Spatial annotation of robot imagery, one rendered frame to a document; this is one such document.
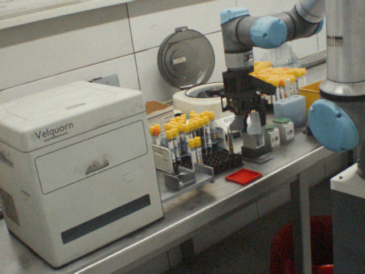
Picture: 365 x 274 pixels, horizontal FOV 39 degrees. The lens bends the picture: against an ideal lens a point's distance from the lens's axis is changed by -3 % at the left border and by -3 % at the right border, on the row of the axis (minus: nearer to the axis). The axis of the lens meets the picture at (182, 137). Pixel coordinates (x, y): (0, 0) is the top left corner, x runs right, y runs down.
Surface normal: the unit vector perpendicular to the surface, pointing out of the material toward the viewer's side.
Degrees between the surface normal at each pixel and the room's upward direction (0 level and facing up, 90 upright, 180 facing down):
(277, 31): 90
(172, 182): 90
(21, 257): 0
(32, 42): 90
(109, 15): 90
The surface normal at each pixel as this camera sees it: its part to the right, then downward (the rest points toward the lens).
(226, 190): -0.14, -0.94
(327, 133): -0.83, 0.40
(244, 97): 0.63, 0.17
